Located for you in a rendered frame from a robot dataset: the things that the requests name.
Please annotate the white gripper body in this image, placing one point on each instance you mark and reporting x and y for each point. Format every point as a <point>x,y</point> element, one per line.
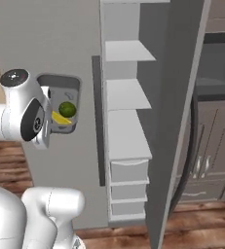
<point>48,107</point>

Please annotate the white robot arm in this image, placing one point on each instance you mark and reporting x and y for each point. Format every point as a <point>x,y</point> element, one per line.
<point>7,120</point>

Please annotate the yellow lemon wedge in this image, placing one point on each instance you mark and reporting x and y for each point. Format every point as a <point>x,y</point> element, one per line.
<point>59,118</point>

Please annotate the green lime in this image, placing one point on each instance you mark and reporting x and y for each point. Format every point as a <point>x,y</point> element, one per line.
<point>67,109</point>

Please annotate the white freezer shelf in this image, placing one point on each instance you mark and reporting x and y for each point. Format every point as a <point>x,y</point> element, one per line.
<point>127,95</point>
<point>127,136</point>
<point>127,51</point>

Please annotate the white freezer drawer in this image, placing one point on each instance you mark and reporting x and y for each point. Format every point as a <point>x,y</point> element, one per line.
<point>129,171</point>
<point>128,208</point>
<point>129,192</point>

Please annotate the grey freezer compartment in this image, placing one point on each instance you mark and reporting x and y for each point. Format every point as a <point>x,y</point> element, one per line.
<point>121,19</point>

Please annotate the grey freezer door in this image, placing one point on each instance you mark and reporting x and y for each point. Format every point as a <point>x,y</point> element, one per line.
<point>164,97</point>

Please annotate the grey fridge water dispenser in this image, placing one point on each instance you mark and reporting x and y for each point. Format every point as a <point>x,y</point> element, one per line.
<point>63,82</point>

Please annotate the grey fridge door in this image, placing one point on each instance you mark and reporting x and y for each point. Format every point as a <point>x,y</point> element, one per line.
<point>52,39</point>

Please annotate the grey-brown base cabinets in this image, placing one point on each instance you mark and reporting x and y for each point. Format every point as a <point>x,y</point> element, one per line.
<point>221,129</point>

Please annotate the grey-brown wall cabinet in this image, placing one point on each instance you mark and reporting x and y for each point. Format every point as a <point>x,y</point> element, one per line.
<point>222,16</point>

